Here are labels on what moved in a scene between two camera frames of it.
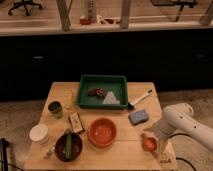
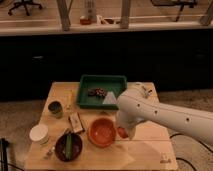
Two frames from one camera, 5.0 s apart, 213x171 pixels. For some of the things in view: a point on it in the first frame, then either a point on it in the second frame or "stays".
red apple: x=150 y=144 → x=122 y=132
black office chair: x=23 y=4 stays
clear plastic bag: x=110 y=99 stays
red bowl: x=102 y=132 stays
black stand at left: x=4 y=145 stays
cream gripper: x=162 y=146 → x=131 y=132
